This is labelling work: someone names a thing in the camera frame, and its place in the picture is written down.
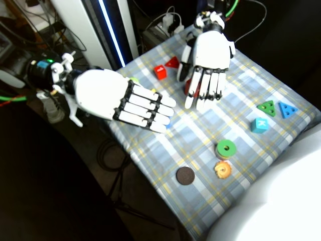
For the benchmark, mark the blue plaid cloth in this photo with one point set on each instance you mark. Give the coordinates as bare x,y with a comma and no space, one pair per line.
200,140

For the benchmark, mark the yellow toy biscuit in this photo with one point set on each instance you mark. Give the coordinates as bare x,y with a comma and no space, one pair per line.
222,170

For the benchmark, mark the white pillar with blue light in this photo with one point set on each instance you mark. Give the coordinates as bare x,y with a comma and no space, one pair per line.
100,30

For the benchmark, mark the dark brown toy cookie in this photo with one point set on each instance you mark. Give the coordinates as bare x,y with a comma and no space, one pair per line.
185,175

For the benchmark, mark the red triangle with three holes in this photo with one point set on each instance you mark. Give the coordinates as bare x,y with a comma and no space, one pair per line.
173,62

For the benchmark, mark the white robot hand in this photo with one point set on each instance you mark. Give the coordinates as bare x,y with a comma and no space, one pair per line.
213,50
100,90

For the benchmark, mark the white robot body shell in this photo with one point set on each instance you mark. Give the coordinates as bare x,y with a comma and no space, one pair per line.
270,190

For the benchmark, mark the blue cube with letter K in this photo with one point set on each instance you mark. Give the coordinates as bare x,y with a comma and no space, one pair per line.
259,125

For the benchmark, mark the blue triangle with three holes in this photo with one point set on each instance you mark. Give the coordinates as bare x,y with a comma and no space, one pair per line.
286,109

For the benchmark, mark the black tripod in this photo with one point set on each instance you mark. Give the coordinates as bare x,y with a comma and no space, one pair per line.
120,200

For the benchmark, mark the blue block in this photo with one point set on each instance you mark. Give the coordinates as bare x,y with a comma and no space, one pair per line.
169,124

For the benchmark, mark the red cube with number 1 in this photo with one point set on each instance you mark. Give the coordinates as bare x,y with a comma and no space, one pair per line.
160,72

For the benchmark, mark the white power strip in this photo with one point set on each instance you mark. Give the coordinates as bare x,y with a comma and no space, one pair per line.
171,23

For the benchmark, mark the green triangle with three holes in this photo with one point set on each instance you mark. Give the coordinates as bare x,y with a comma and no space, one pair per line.
267,108

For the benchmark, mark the tall red rectangular block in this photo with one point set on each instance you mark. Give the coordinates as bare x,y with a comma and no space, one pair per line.
188,86

